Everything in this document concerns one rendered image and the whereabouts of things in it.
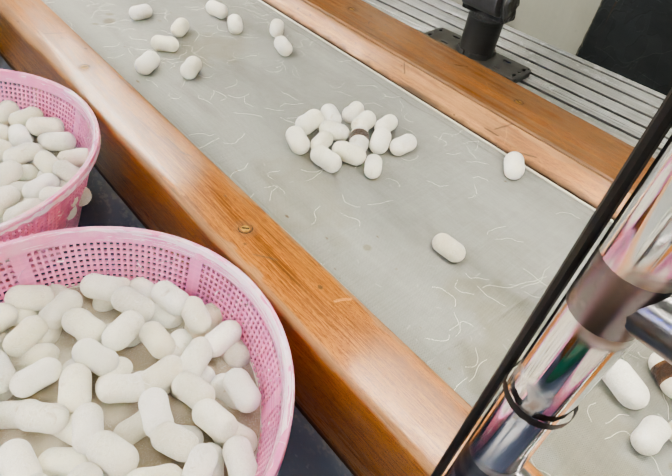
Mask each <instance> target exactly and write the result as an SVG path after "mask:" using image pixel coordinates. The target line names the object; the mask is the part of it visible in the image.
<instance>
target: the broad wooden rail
mask: <svg viewBox="0 0 672 476"><path fill-rule="evenodd" d="M261 1H263V2H264V3H266V4H268V5H269V6H271V7H272V8H274V9H276V10H277V11H279V12H280V13H282V14H284V15H285V16H287V17H288V18H290V19H292V20H293V21H295V22H296V23H298V24H300V25H301V26H303V27H304V28H306V29H308V30H309V31H311V32H313V33H314V34H316V35H317V36H319V37H321V38H322V39H324V40H325V41H327V42H329V43H330V44H332V45H333V46H335V47H337V48H338V49H340V50H341V51H343V52H345V53H346V54H348V55H349V56H351V57H353V58H354V59H356V60H357V61H359V62H361V63H362V64H364V65H365V66H367V67H369V68H370V69H372V70H373V71H375V72H377V73H378V74H380V75H381V76H383V77H385V78H386V79H388V80H389V81H391V82H393V83H394V84H396V85H397V86H399V87H401V88H402V89H404V90H405V91H407V92H409V93H410V94H412V95H413V96H415V97H417V98H418V99H420V100H421V101H423V102H425V103H426V104H428V105H430V106H431V107H433V108H434V109H436V110H438V111H439V112H441V113H442V114H444V115H446V116H447V117H449V118H450V119H452V120H454V121H455V122H457V123H458V124H460V125H462V126H463V127H465V128H466V129H468V130H470V131H471V132H473V133H474V134H476V135H478V136H479V137H481V138H482V139H484V140H486V141H487V142H489V143H490V144H492V145H494V146H495V147H497V148H498V149H500V150H502V151H503V152H505V153H506V154H508V153H510V152H514V151H515V152H519V153H520V154H522V155H523V157H524V164H525V165H526V166H527V167H529V168H530V169H532V170H534V171H535V172H537V173H538V174H540V175H542V176H543V177H545V178H547V179H548V180H550V181H551V182H553V183H555V184H556V185H558V186H559V187H561V188H563V189H564V190H566V191H567V192H569V193H571V194H572V195H574V196H575V197H577V198H579V199H580V200H582V201H583V202H585V203H587V204H588V205H590V206H591V207H593V208H595V209H596V208H597V207H598V205H599V203H600V202H601V200H602V199H603V197H604V195H605V194H606V192H607V191H608V189H609V187H610V186H611V184H612V183H613V181H614V179H615V178H616V176H617V175H618V173H619V171H620V170H621V168H622V167H623V165H624V163H625V162H626V160H627V159H628V157H629V155H630V154H631V152H632V150H633V149H634V147H633V146H631V145H629V144H627V143H626V142H624V141H622V140H620V139H618V138H616V137H614V136H613V135H611V134H609V133H607V132H605V131H603V130H601V129H600V128H598V127H596V126H594V125H592V124H590V123H588V122H587V121H585V120H583V119H581V118H579V117H577V116H575V115H574V114H572V113H570V112H568V111H566V110H564V109H562V108H561V107H559V106H557V105H555V104H553V103H551V102H549V101H548V100H546V99H544V98H542V97H540V96H538V95H537V94H535V93H533V92H531V91H529V90H527V89H525V88H524V87H522V86H520V85H518V84H516V83H514V82H512V81H511V80H509V79H507V78H505V77H503V76H501V75H499V74H498V73H496V72H494V71H492V70H490V69H488V68H486V67H485V66H483V65H481V64H479V63H477V62H475V61H473V60H472V59H470V58H468V57H466V56H464V55H462V54H460V53H459V52H457V51H455V50H453V49H451V48H449V47H448V46H446V45H444V44H442V43H440V42H438V41H436V40H434V39H432V38H430V37H428V36H426V35H425V34H423V33H421V32H420V31H418V30H416V29H414V28H412V27H410V26H409V25H407V24H405V23H403V22H401V21H399V20H397V19H396V18H394V17H392V16H390V15H388V14H386V13H384V12H383V11H381V10H379V9H377V8H375V7H373V6H372V5H370V4H368V3H366V2H364V1H362V0H261ZM654 160H655V158H653V157H651V159H650V160H649V162H648V163H647V165H646V166H645V168H644V169H643V171H642V172H641V174H640V175H639V177H638V178H637V180H636V181H635V183H634V184H633V186H632V187H631V189H630V190H629V192H628V194H627V195H626V197H625V198H624V200H623V201H622V203H621V204H620V206H619V207H618V209H617V210H616V212H615V213H614V215H613V216H612V218H611V219H612V220H615V219H616V217H617V216H618V214H619V213H620V211H621V210H622V208H623V207H624V205H625V204H626V202H627V201H628V199H629V198H630V196H631V195H632V193H633V192H634V190H635V189H636V187H637V186H638V184H639V182H640V181H641V179H642V178H643V176H644V175H645V173H646V172H647V170H648V169H649V167H650V166H651V164H652V163H653V161H654Z"/></svg>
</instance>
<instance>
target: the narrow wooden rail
mask: <svg viewBox="0 0 672 476"><path fill-rule="evenodd" d="M0 56H1V57H2V58H3V59H4V60H5V62H6V63H7V64H8V65H9V66H10V68H11V69H12V70H13V71H19V72H24V73H28V74H32V75H36V76H39V77H42V78H45V79H48V80H51V81H53V82H56V83H58V84H60V85H62V86H64V87H66V88H68V89H70V90H71V91H73V92H74V93H76V94H77V95H78V96H79V97H81V98H82V99H83V100H84V101H85V102H86V103H87V104H88V106H89V107H90V108H91V109H92V111H93V112H94V114H95V116H96V118H97V121H98V124H99V129H100V134H101V145H100V151H99V155H98V157H97V160H96V162H95V164H94V167H95V169H96V170H97V171H98V172H99V173H100V175H101V176H102V177H103V178H104V179H105V180H106V182H107V183H108V184H109V185H110V186H111V188H112V189H113V190H114V191H115V192H116V194H117V195H118V196H119V197H120V198H121V199H122V201H123V202H124V203H125V204H126V205H127V207H128V208H129V209H130V210H131V211H132V213H133V214H134V215H135V216H136V217H137V219H138V220H139V221H140V222H141V223H142V224H143V226H144V227H145V228H146V229H148V230H153V231H158V232H163V233H167V234H170V235H174V236H177V237H180V238H184V239H186V240H189V241H192V242H194V243H197V244H199V245H201V246H203V247H205V248H208V249H209V250H211V251H213V252H215V253H217V254H218V255H220V256H222V257H223V258H225V259H226V260H228V261H229V262H231V263H232V264H233V265H235V266H236V267H237V268H239V269H240V270H241V271H242V272H243V273H244V274H246V275H247V276H248V277H249V278H250V279H251V280H252V281H253V282H254V283H255V285H256V286H257V287H258V288H259V289H260V290H261V292H262V293H263V294H264V295H265V297H266V298H267V300H268V301H269V302H270V304H271V306H272V307H273V309H274V311H275V312H276V314H277V316H278V318H279V320H280V322H281V324H282V326H283V329H284V332H285V334H286V337H287V340H288V343H289V347H290V351H291V356H292V360H293V368H294V376H295V402H294V405H295V406H296V408H297V409H298V410H299V411H300V412H301V414H302V415H303V416H304V417H305V418H306V419H307V421H308V422H309V423H310V424H311V425H312V427H313V428H314V429H315V430H316V431H317V433H318V434H319V435H320V436H321V437H322V439H323V440H324V441H325V442H326V443H327V444H328V446H329V447H330V448H331V449H332V450H333V452H334V453H335V454H336V455H337V456H338V458H339V459H340V460H341V461H342V462H343V463H344V465H345V466H346V467H347V468H348V469H349V471H350V472H351V473H352V474H353V475H354V476H430V475H431V474H432V472H433V470H434V469H435V467H436V466H437V464H438V462H439V461H440V459H441V458H442V456H443V454H444V453H445V451H446V449H447V448H448V446H449V445H450V443H451V441H452V440H453V438H454V437H455V435H456V433H457V432H458V430H459V429H460V427H461V425H462V424H463V422H464V421H465V419H466V417H467V416H468V414H469V412H470V411H471V409H472V407H471V406H470V405H469V404H468V403H467V402H466V401H465V400H464V399H463V398H462V397H461V396H460V395H459V394H458V393H457V392H456V391H454V390H453V389H452V388H451V387H450V386H449V385H448V384H447V383H446V382H445V381H444V380H443V379H442V378H441V377H440V376H439V375H438V374H436V373H435V372H434V371H433V370H432V369H431V368H430V367H429V366H428V365H427V364H426V363H425V362H424V361H423V360H422V359H421V358H420V357H419V356H417V355H416V354H415V353H414V352H413V351H412V350H411V349H410V348H409V347H408V346H407V345H406V344H405V343H404V342H403V341H402V340H401V339H399V338H398V337H397V336H396V335H395V334H394V333H393V332H392V331H391V330H390V329H389V328H388V327H387V326H386V325H385V324H384V323H383V322H381V321H380V320H379V319H378V318H377V317H376V316H375V315H374V314H373V313H372V312H371V311H370V310H369V309H368V308H367V307H366V306H365V305H363V304H362V303H361V302H360V301H359V300H358V299H357V298H356V297H355V296H354V295H353V294H352V293H351V292H350V291H349V290H348V289H347V288H345V287H344V286H343V285H342V284H341V283H340V282H339V281H338V280H337V279H336V278H335V277H334V276H333V275H332V274H331V273H330V272H329V271H327V270H326V269H325V268H324V267H323V266H322V265H321V264H320V263H319V262H318V261H317V260H316V259H315V258H314V257H313V256H312V255H311V254H310V253H308V252H307V251H306V250H305V249H304V248H303V247H302V246H301V245H300V244H299V243H298V242H297V241H296V240H295V239H294V238H293V237H292V236H290V235H289V234H288V233H287V232H286V231H285V230H284V229H283V228H282V227H281V226H280V225H279V224H278V223H277V222H276V221H275V220H274V219H272V218H271V217H270V216H269V215H268V214H267V213H266V212H265V211H264V210H263V209H262V208H261V207H260V206H259V205H258V204H257V203H256V202H254V201H253V200H252V199H251V198H250V197H249V196H248V195H247V194H246V193H245V192H244V191H243V190H242V189H241V188H240V187H239V186H238V185H236V184H235V183H234V182H233V181H232V180H231V179H230V178H229V177H228V176H227V175H226V174H225V173H224V172H223V171H222V170H221V169H220V168H218V167H217V166H216V165H215V164H214V163H213V162H212V161H211V160H210V159H209V158H208V157H207V156H206V155H205V154H204V153H203V152H202V151H200V150H199V149H198V148H197V147H196V146H195V145H194V144H193V143H192V142H191V141H190V140H189V139H188V138H187V137H186V136H185V135H184V134H183V133H181V132H180V131H179V130H178V129H177V128H176V127H175V126H174V125H173V124H172V123H171V122H170V121H169V120H168V119H167V118H166V117H165V116H163V115H162V114H161V113H160V112H159V111H158V110H157V109H156V108H155V107H154V106H153V105H152V104H151V103H150V102H149V101H148V100H147V99H145V98H144V97H143V96H142V95H141V94H140V93H139V92H138V91H137V90H136V89H135V88H134V87H133V86H132V85H131V84H130V83H129V82H127V81H126V80H125V79H124V78H123V77H122V76H121V75H120V74H119V73H118V72H117V71H116V70H115V69H114V68H113V67H112V66H111V65H109V64H108V63H107V62H106V61H105V60H104V59H103V58H102V57H101V56H100V55H99V54H98V53H97V52H96V51H95V50H94V49H93V48H91V47H90V46H89V45H88V44H87V43H86V42H85V41H84V40H83V39H82V38H81V37H80V36H79V35H78V34H77V33H76V32H75V31H74V30H72V29H71V28H70V27H69V26H68V25H67V24H66V23H65V22H64V21H63V20H62V19H61V18H60V17H59V16H58V15H57V14H56V13H54V12H53V11H52V10H51V9H50V8H49V7H48V6H47V5H46V4H45V3H44V2H43V1H42V0H0Z"/></svg>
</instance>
